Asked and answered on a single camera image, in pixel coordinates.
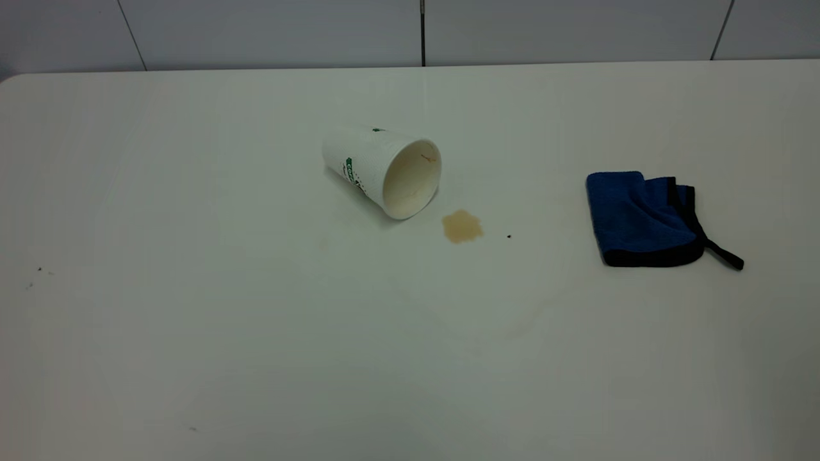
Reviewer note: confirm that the white paper coffee cup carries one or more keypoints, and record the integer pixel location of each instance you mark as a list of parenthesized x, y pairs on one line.
[(359, 160)]

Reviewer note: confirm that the blue cloth with black hem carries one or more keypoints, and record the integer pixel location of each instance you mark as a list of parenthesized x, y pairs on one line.
[(634, 218)]

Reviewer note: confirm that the brown coffee spill stain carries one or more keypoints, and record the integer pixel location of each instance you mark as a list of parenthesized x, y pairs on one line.
[(461, 226)]

